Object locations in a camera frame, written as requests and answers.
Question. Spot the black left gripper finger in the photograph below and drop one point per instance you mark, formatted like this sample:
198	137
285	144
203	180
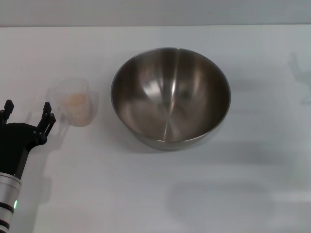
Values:
7	109
46	116

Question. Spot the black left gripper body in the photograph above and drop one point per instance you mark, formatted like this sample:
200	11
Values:
17	145

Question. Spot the stainless steel mixing bowl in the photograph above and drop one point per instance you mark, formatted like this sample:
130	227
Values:
170	102

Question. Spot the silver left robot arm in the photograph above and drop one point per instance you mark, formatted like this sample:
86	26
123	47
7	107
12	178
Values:
8	201

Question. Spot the clear plastic measuring cup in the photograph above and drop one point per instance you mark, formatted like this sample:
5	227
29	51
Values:
80	88

